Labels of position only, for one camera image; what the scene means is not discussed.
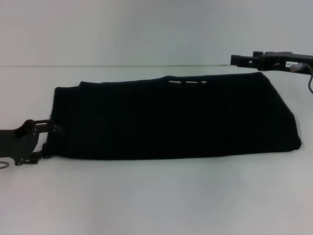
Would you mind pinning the black t-shirt with pink print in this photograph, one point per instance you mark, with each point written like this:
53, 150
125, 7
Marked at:
171, 117

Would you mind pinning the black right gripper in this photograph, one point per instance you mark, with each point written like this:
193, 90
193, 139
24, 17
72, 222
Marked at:
276, 61

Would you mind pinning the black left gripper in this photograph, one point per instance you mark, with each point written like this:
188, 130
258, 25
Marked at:
17, 144

